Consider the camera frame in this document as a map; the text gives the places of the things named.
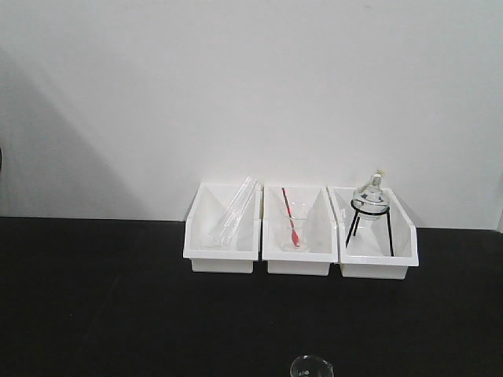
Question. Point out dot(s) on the clear glass beaker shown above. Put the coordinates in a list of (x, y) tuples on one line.
[(311, 366)]

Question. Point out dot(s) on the clear glass test tubes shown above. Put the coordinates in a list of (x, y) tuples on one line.
[(222, 234)]

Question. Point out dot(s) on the left white storage bin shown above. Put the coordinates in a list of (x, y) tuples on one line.
[(207, 208)]

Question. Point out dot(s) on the white storage bin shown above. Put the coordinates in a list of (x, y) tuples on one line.
[(207, 208), (368, 254), (314, 203)]

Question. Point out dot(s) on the middle white storage bin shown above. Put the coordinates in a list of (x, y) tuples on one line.
[(314, 203)]

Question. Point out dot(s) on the red striped brush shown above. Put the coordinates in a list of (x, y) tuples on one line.
[(294, 235)]

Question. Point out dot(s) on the black metal tripod stand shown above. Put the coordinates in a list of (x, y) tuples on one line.
[(355, 225)]

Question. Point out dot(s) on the glass alcohol lamp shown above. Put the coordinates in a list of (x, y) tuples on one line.
[(370, 201)]

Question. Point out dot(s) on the right white storage bin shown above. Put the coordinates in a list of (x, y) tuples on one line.
[(368, 254)]

